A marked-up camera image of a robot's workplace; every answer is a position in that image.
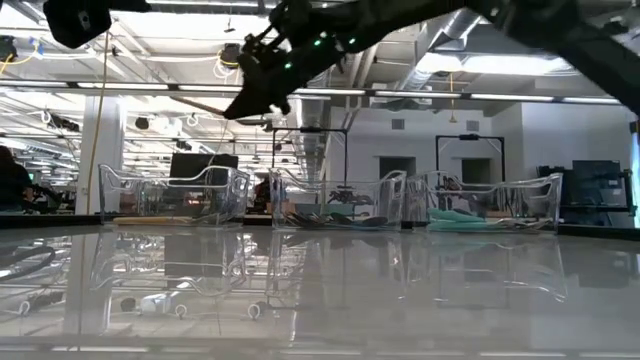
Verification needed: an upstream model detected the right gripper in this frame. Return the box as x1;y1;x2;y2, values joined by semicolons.
223;24;331;121

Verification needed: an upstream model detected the black fork teal handle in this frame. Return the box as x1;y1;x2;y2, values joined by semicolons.
309;213;401;233

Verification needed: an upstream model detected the black monitor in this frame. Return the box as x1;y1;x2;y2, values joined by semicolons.
168;152;240;189

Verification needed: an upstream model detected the long ceiling light strip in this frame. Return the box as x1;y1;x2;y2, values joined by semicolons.
0;78;640;107

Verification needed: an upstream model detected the white column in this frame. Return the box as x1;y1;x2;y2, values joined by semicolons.
74;95;126;216

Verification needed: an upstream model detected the clear plastic bin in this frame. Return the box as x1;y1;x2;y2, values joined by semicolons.
268;167;409;233
407;171;565;235
98;163;252;227

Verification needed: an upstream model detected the person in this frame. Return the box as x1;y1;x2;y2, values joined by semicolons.
0;145;36;214

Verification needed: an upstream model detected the dark equipment station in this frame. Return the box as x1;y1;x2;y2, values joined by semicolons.
537;158;637;227

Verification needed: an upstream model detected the black ceiling camera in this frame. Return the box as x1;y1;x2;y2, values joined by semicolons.
219;43;244;70

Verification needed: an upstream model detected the black metal station frame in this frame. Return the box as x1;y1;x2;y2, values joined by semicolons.
434;133;506;186
272;127;349;182

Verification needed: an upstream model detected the yellow cable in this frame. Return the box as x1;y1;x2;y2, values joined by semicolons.
86;29;114;216

